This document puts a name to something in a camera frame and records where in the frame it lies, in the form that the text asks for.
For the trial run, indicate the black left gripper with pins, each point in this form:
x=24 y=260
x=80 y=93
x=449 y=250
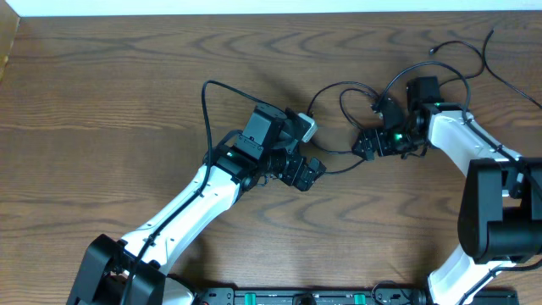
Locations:
x=293 y=176

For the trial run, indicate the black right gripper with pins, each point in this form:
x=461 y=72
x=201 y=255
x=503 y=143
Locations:
x=366 y=135

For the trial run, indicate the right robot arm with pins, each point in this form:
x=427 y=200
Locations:
x=499 y=223

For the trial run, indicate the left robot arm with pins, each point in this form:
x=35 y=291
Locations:
x=135 y=269

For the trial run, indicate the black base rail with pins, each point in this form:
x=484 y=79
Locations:
x=339 y=296

